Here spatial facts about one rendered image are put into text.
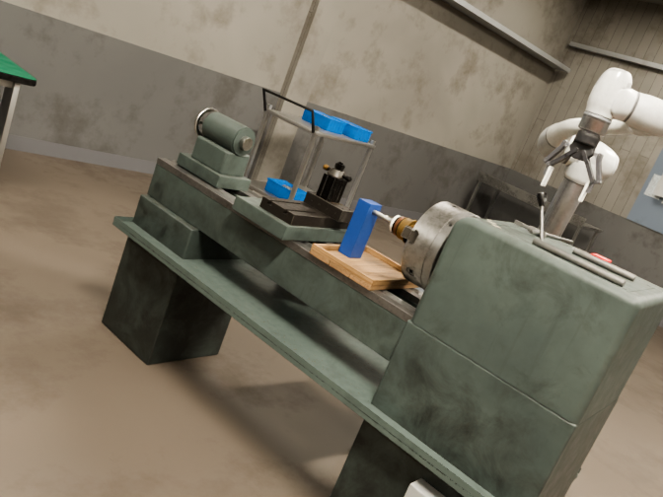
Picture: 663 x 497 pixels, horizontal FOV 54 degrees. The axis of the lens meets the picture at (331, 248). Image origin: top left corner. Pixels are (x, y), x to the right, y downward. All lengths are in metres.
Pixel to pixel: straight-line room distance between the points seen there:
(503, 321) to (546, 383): 0.21
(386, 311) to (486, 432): 0.52
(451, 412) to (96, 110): 4.63
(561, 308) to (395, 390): 0.62
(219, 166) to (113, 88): 3.23
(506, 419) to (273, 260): 1.08
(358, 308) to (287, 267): 0.36
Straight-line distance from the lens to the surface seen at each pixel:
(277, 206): 2.52
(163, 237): 3.01
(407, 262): 2.24
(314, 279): 2.44
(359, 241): 2.50
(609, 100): 2.27
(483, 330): 2.04
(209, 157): 3.00
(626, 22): 10.61
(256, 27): 6.66
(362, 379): 2.42
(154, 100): 6.27
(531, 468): 2.06
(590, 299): 1.93
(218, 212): 2.80
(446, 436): 2.15
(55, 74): 5.89
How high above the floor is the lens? 1.51
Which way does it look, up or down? 14 degrees down
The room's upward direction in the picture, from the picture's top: 22 degrees clockwise
